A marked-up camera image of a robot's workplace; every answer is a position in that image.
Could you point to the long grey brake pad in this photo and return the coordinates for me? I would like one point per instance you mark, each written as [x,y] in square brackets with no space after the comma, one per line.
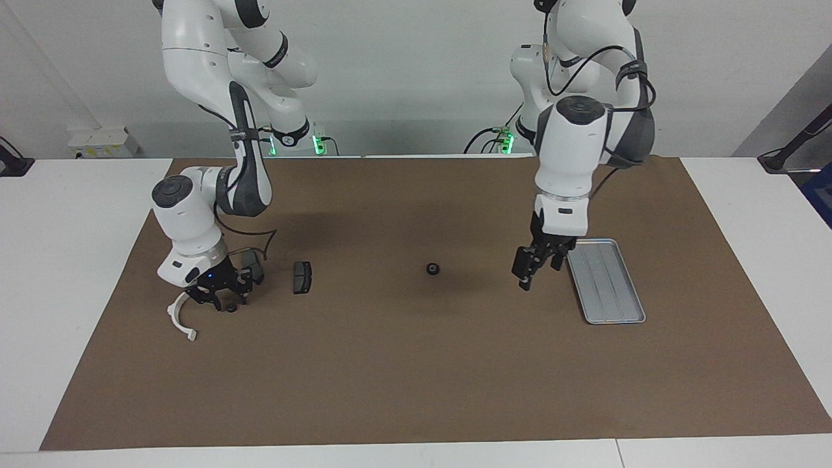
[256,268]

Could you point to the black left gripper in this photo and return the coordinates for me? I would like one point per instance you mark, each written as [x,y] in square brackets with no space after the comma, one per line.
[552,246]

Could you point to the white wall socket box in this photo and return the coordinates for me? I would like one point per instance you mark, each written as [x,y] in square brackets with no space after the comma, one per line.
[104,143]

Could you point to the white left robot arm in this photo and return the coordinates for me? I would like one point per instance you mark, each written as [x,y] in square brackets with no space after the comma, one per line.
[572,149]

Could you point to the silver metal tray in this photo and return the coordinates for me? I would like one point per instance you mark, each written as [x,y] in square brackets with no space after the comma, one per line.
[608,286]

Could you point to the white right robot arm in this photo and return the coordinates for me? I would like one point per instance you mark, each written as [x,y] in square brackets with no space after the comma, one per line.
[188,214]

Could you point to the brown table mat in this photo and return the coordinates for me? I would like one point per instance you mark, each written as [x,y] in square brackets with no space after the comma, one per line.
[416,377]

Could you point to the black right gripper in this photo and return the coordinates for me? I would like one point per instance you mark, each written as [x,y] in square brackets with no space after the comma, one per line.
[218,279]

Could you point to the short grey brake pad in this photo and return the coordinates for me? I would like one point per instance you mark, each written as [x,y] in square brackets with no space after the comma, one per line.
[302,277]

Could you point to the black table clamp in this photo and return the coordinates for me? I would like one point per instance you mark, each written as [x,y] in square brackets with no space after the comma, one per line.
[13,166]

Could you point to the blue box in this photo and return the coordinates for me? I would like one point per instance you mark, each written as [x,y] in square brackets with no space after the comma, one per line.
[820,195]

